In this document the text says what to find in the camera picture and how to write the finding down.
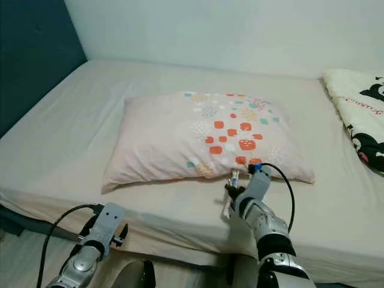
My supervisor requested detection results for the robot right leg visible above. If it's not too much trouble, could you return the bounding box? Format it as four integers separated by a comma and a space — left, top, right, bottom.
227, 255, 260, 288

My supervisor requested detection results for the robot left leg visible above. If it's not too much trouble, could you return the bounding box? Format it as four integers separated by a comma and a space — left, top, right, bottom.
111, 261, 157, 288

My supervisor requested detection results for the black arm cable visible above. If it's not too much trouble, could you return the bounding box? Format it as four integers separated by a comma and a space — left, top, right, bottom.
36, 203, 101, 288
250, 162, 296, 232

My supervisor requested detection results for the mattress with beige sheet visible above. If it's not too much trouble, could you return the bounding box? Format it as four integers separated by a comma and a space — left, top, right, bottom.
0, 59, 384, 287

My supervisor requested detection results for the pink pillow with coloured spots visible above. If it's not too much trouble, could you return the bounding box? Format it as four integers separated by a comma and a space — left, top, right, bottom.
102, 91, 316, 193

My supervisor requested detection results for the robot leg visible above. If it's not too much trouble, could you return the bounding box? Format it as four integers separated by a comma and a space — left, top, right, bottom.
111, 261, 157, 288
227, 255, 260, 288

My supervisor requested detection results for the teal upholstered headboard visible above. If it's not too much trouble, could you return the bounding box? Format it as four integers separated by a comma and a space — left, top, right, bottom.
0, 0, 88, 137

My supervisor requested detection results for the cream cartoon print blanket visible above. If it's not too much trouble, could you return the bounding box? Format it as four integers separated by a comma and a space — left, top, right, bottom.
322, 68, 384, 175

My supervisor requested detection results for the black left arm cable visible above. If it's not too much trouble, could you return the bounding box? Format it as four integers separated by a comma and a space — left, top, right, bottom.
36, 203, 101, 288

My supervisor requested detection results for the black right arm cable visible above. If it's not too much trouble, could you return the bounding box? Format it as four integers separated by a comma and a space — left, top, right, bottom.
250, 162, 296, 232

